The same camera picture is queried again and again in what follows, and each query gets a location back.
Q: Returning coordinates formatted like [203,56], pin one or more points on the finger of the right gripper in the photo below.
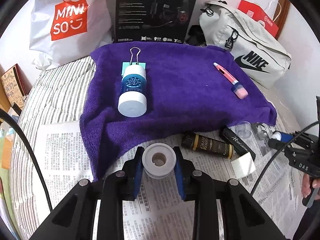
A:
[276,145]
[280,136]

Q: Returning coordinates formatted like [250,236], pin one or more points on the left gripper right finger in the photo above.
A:
[187,185]

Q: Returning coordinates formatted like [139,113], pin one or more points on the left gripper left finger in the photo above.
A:
[133,169]

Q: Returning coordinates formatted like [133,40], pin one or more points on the clear plastic cap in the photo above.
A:
[243,129]

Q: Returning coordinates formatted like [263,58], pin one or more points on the black Horizon stick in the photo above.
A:
[240,147]

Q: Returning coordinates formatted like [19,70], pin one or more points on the white wall charger plug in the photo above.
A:
[243,166]

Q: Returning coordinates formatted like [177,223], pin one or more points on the white tape roll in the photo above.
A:
[159,160]

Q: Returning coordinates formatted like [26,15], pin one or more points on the black gold lighter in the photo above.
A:
[201,143]

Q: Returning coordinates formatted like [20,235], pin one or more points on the pink blue eraser case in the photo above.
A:
[239,91]

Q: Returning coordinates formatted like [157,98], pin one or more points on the blue white bottle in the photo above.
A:
[132,101]

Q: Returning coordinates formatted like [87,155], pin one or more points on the pink highlighter pen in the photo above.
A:
[226,74]

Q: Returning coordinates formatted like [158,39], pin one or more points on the green binder clip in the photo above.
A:
[134,60]

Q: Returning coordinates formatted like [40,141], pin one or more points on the person's right hand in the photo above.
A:
[307,184]

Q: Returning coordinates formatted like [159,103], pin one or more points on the newspaper sheet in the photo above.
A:
[159,213]

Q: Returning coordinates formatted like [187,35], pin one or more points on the white Nike waist bag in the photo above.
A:
[256,51]

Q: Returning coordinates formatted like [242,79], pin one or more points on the purple towel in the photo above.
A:
[184,92]

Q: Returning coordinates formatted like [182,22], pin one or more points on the wooden headboard edge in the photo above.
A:
[282,8]

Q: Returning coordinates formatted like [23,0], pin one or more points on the patterned notebook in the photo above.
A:
[13,86]

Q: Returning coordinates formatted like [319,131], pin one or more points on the white Miniso plastic bag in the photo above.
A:
[63,31]

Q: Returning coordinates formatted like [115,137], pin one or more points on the black headset box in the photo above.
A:
[152,20]

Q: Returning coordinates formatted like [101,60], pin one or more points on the red paper bag white handles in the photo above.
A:
[257,13]

